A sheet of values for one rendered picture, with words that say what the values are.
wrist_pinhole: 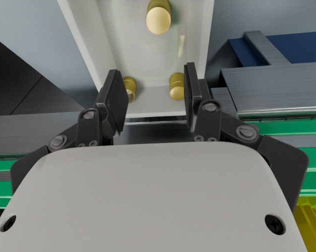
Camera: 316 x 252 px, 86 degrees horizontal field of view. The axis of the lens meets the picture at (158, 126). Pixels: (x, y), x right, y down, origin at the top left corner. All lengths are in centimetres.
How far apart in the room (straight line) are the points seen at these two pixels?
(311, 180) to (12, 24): 75
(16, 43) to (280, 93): 67
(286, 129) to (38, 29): 61
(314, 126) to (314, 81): 9
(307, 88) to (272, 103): 7
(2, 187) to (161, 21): 43
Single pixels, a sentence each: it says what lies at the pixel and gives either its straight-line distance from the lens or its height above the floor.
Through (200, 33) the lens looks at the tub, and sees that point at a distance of 25.
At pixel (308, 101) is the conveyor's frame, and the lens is 35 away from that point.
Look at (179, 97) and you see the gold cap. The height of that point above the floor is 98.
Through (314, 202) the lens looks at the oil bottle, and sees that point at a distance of 40.
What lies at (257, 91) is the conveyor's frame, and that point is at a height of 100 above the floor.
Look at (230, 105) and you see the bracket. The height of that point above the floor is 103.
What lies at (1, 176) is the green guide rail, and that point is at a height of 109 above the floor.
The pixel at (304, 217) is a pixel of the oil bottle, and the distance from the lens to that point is 38.
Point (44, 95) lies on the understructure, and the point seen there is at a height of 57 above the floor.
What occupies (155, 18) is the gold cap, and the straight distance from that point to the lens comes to 26.
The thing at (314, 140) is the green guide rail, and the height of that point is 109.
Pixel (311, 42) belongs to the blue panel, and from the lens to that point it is 59.
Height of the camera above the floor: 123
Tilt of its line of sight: 41 degrees down
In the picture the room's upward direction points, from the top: 178 degrees counter-clockwise
